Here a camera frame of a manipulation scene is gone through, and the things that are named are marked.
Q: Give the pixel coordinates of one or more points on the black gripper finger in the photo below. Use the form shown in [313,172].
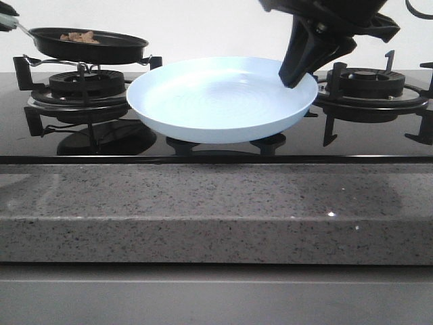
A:
[7,9]

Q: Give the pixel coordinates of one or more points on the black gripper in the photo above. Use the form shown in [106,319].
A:
[309,49]

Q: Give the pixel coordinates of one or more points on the brown meat pieces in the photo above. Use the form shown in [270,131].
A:
[80,37]

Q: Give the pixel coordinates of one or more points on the black frying pan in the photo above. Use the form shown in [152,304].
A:
[111,48]

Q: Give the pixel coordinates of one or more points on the light blue plate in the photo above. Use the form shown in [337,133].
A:
[221,100]

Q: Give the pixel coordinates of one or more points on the right black burner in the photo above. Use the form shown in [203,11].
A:
[369,83]

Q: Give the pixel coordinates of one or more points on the black burner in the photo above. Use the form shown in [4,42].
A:
[369,83]
[99,84]

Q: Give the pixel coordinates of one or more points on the right black pan support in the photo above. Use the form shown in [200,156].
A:
[414,100]

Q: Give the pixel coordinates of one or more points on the black pan support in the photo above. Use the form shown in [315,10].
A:
[414,100]
[85,111]

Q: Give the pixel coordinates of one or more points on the black glass gas stove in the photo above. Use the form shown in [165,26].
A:
[323,136]

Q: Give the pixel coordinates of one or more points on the left black pan support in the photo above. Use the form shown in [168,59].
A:
[85,111]

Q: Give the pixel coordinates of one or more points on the left black burner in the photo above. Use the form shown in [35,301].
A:
[99,84]

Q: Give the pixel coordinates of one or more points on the grey cabinet front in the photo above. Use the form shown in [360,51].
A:
[214,294]

